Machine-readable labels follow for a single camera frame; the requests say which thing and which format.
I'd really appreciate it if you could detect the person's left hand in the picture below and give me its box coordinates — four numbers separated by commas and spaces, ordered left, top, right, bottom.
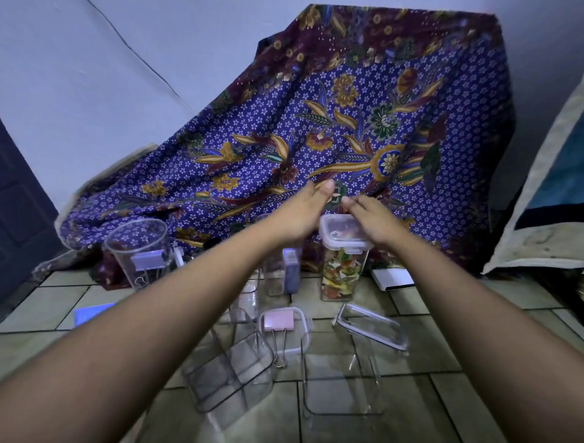
269, 179, 336, 247

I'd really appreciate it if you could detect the person's right hand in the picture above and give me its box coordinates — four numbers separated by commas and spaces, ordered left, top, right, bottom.
341, 195, 412, 251

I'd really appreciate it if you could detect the clear container with colourful snacks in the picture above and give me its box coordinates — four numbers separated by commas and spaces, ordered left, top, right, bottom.
318, 214, 374, 303

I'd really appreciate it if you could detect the person's right forearm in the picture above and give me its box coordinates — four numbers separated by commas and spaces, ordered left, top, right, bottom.
387, 232, 584, 443

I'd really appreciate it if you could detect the person's left forearm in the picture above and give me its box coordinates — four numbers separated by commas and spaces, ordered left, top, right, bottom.
0, 218, 294, 443

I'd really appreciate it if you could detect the purple floral batik cloth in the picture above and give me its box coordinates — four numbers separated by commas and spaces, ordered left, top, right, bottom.
55, 4, 516, 274

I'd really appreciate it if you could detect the white flat box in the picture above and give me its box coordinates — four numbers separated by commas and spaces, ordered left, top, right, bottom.
370, 268, 416, 292

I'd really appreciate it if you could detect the blue binder clip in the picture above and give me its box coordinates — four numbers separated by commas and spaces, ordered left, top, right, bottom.
282, 248, 302, 295

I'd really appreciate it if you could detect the tall clear plastic container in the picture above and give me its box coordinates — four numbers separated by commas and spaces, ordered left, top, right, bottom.
262, 246, 303, 298

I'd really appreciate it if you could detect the rectangular clear container lid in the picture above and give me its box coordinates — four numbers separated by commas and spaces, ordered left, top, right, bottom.
332, 302, 409, 351

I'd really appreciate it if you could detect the rounded clear container lid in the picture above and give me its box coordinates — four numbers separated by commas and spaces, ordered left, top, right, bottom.
257, 306, 314, 356

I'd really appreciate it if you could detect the small clear plastic container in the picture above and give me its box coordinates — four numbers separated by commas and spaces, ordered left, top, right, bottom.
218, 269, 262, 326

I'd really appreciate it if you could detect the pink binder clip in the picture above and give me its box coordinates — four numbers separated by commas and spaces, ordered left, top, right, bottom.
263, 311, 296, 369

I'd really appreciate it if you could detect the clear square plastic container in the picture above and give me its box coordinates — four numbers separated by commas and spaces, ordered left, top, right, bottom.
182, 332, 275, 415
300, 332, 385, 417

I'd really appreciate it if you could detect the lilac binder clip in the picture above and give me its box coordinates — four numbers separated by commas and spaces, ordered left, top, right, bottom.
130, 249, 168, 273

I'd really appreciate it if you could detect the cream and blue mattress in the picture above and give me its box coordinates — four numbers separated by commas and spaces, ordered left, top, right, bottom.
483, 75, 584, 275

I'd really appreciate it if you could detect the round clear plastic container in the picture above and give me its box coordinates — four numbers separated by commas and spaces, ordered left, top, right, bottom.
104, 218, 174, 291

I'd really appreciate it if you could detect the blue flat card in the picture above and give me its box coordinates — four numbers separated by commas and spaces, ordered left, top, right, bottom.
73, 302, 116, 327

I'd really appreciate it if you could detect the dark door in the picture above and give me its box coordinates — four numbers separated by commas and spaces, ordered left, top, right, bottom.
0, 118, 61, 316

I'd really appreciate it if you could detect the thin wall cable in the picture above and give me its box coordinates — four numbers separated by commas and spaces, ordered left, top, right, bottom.
86, 0, 194, 111

